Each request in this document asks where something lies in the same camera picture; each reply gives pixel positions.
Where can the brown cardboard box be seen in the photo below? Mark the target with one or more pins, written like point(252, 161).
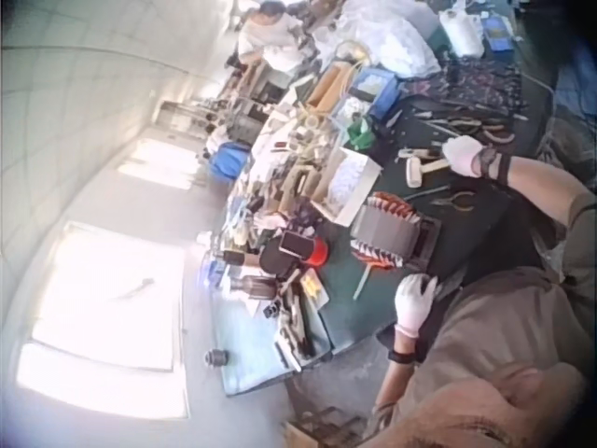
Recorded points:
point(326, 88)

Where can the motor stator with copper windings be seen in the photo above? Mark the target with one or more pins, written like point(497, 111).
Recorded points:
point(387, 231)

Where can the phone with dark screen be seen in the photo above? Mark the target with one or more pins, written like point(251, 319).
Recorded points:
point(296, 242)

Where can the person's right fingers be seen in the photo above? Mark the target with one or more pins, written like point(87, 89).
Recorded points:
point(453, 151)

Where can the person's right hand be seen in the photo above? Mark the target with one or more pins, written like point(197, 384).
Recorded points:
point(464, 156)

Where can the heap of clear plastic bags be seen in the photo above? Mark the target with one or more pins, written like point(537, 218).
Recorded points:
point(387, 37)

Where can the grey tray of tools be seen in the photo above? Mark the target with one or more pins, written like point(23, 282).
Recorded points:
point(298, 326)

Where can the pile of hand tools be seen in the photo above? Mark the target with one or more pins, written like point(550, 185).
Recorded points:
point(471, 100)

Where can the red canister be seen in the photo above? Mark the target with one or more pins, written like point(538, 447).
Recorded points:
point(318, 252)

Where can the thin metal rod tool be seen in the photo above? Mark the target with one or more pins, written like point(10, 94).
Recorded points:
point(426, 191)

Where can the cardboard box of parts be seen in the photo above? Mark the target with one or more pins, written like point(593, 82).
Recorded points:
point(326, 427)

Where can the brown bottle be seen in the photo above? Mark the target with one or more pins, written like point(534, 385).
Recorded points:
point(254, 287)

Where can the blue bin of white parts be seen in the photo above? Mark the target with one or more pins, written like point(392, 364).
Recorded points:
point(373, 91)

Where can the person's left hand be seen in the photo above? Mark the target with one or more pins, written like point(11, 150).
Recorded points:
point(412, 305)

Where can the blue parts box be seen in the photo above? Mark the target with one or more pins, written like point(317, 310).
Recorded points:
point(496, 35)

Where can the black wrist band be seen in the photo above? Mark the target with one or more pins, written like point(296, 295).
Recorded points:
point(495, 163)
point(402, 357)

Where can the white box of white parts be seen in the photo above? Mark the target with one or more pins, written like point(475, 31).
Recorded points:
point(347, 184)

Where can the black round holder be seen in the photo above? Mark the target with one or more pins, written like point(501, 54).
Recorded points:
point(273, 259)

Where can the yellow packet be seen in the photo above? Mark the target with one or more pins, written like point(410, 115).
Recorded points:
point(313, 289)

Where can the tape roll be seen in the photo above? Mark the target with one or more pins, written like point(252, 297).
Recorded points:
point(310, 122)

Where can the cluttered workbench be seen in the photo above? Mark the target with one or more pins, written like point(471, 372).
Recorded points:
point(275, 186)

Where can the white plastic stick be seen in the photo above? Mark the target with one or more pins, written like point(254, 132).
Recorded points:
point(360, 282)

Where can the dark metal cylinder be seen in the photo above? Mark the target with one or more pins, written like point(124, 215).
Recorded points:
point(214, 359)

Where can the person's left fingers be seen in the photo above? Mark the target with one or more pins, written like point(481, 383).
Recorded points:
point(415, 284)

